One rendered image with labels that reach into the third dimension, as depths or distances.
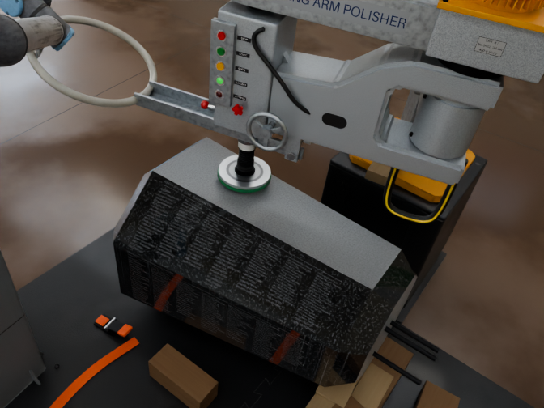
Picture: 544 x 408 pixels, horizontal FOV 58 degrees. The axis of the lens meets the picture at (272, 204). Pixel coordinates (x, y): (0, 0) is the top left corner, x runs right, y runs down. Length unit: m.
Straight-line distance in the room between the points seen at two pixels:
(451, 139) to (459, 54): 0.28
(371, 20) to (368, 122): 0.32
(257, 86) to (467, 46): 0.64
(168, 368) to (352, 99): 1.38
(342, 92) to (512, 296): 1.96
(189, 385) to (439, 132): 1.43
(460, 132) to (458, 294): 1.58
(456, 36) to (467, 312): 1.85
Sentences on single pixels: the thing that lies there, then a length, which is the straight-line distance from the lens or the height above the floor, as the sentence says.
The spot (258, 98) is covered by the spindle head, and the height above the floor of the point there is 1.29.
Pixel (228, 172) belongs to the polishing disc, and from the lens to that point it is 1.98.
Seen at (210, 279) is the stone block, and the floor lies 0.64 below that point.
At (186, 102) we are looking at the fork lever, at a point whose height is 1.08.
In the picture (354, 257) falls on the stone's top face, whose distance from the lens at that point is 1.81.
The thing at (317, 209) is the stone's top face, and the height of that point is 0.83.
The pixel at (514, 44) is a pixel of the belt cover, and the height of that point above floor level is 1.66.
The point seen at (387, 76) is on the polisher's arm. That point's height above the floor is 1.48.
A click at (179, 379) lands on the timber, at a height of 0.14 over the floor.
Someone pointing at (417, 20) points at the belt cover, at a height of 1.65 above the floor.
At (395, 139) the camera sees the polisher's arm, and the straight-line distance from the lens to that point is 1.67.
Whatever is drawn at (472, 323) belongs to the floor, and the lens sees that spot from 2.93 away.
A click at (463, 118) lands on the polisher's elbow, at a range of 1.57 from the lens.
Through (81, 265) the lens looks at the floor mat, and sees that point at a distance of 2.83.
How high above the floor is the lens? 2.12
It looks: 42 degrees down
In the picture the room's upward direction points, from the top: 9 degrees clockwise
